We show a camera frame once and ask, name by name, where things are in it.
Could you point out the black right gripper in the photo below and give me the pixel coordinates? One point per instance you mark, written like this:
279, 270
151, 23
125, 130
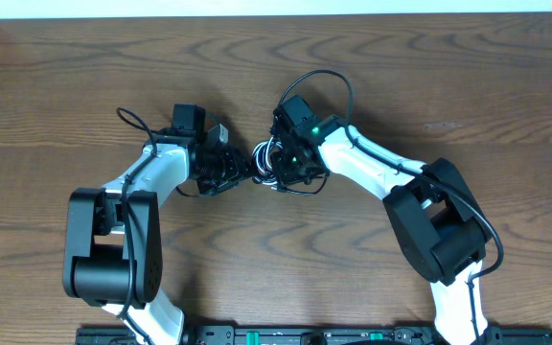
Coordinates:
284, 175

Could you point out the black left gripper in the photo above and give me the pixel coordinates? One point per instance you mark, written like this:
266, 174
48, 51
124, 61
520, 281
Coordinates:
237, 171

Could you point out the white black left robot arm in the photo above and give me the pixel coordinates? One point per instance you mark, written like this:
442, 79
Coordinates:
113, 256

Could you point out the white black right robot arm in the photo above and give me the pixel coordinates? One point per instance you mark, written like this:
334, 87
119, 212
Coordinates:
437, 223

